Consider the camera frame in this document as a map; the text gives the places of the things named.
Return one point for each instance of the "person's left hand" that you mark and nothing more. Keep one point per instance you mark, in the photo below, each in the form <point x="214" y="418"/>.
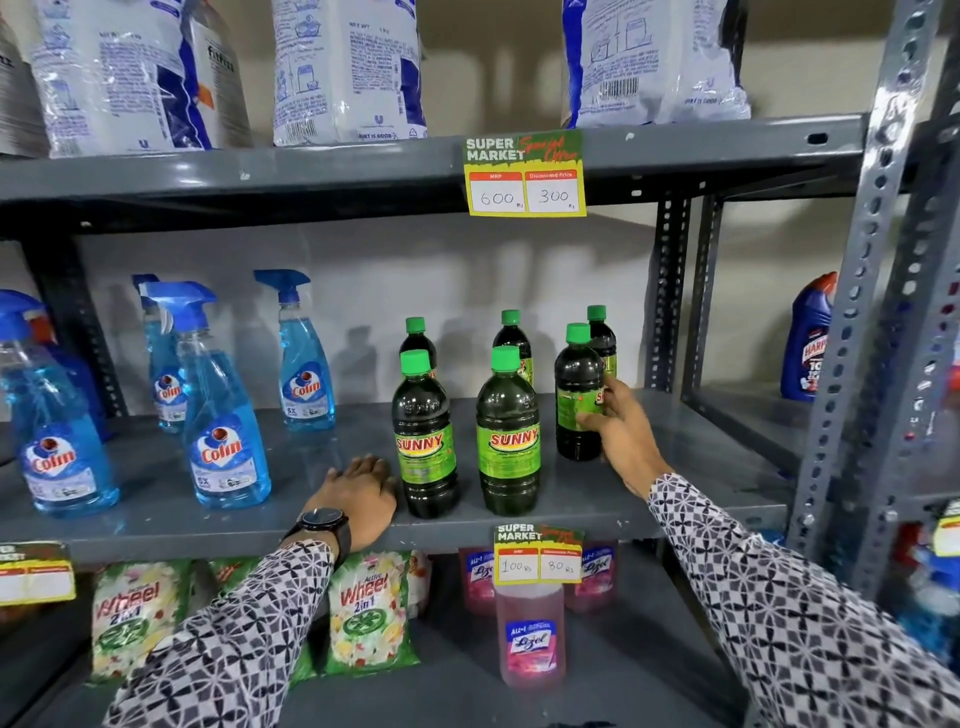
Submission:
<point x="360" y="499"/>

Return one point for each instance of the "person's right hand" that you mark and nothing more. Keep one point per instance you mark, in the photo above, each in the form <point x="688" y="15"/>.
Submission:
<point x="634" y="446"/>

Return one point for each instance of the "person's left thumb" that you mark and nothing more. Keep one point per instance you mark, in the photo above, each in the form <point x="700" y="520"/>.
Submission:
<point x="390" y="504"/>

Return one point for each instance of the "person's right thumb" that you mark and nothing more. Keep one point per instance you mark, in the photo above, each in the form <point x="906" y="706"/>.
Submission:
<point x="592" y="421"/>

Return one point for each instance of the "green-capped dark cleaner bottle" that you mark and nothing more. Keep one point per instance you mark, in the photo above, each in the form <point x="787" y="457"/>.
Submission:
<point x="576" y="382"/>

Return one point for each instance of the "person's left forearm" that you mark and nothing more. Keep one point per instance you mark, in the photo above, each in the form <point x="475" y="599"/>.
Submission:
<point x="232" y="637"/>

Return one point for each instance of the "person's right forearm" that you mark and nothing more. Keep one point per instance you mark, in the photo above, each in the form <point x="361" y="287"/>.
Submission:
<point x="787" y="622"/>

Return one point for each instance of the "black wristwatch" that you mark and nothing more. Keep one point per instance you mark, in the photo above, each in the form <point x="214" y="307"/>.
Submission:
<point x="324" y="520"/>

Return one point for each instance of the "group of dark cleaner bottles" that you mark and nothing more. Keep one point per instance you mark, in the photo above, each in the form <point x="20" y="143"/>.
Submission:
<point x="427" y="442"/>

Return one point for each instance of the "green floral detergent packet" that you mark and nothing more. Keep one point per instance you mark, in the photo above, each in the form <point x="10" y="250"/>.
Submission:
<point x="229" y="574"/>
<point x="135" y="615"/>
<point x="371" y="611"/>

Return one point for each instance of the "pink floor cleaner bottle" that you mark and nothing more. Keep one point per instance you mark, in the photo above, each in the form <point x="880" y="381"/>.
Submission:
<point x="529" y="637"/>
<point x="596" y="574"/>
<point x="477" y="581"/>

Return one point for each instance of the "small yellow green price tag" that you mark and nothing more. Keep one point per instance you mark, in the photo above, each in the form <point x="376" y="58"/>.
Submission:
<point x="949" y="532"/>
<point x="538" y="559"/>
<point x="34" y="574"/>

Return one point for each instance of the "blue glass cleaner spray bottle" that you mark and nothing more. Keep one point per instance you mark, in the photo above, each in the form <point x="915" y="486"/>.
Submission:
<point x="60" y="450"/>
<point x="166" y="390"/>
<point x="221" y="442"/>
<point x="304" y="382"/>
<point x="79" y="375"/>

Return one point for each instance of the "grey metal shelf rack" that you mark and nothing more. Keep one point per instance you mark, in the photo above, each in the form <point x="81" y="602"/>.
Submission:
<point x="750" y="424"/>
<point x="300" y="174"/>

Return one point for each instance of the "blue red-capped toilet cleaner bottle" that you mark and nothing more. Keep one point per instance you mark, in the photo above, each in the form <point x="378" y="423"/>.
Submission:
<point x="806" y="337"/>

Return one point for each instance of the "large yellow green price tag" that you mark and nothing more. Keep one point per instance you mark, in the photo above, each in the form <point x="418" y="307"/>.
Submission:
<point x="525" y="176"/>

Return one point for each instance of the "white and blue detergent bag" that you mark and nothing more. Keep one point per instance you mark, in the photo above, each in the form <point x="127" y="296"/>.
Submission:
<point x="345" y="67"/>
<point x="652" y="60"/>
<point x="112" y="75"/>
<point x="221" y="82"/>

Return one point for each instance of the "blue plastic bottle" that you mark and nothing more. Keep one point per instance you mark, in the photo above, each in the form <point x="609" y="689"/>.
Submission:
<point x="934" y="600"/>

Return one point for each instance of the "grey detergent bag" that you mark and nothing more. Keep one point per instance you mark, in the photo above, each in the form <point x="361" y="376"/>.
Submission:
<point x="19" y="105"/>

